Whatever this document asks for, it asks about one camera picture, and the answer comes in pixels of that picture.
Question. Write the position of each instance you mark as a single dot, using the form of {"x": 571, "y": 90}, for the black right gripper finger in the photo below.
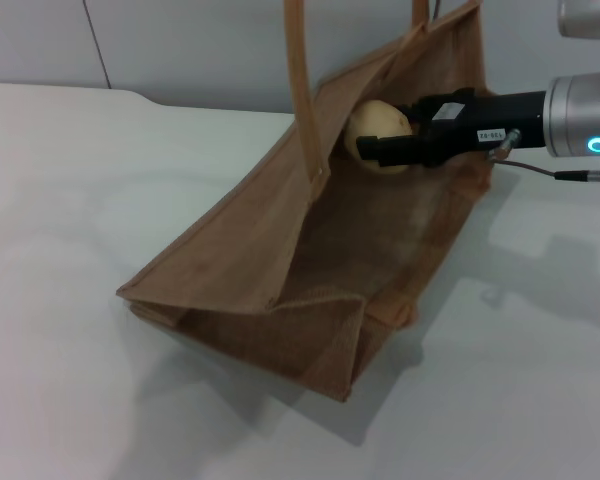
{"x": 412, "y": 111}
{"x": 395, "y": 150}

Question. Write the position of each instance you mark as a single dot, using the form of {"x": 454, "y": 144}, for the pale yellow round fruit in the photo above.
{"x": 375, "y": 120}

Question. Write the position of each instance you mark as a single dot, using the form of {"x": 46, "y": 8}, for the brown woven handbag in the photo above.
{"x": 360, "y": 240}

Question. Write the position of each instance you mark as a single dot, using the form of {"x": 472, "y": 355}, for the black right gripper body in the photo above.
{"x": 475, "y": 122}

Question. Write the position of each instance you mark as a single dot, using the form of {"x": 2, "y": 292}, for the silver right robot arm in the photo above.
{"x": 577, "y": 115}

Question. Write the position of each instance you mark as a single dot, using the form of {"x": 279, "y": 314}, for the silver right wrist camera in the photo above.
{"x": 587, "y": 22}

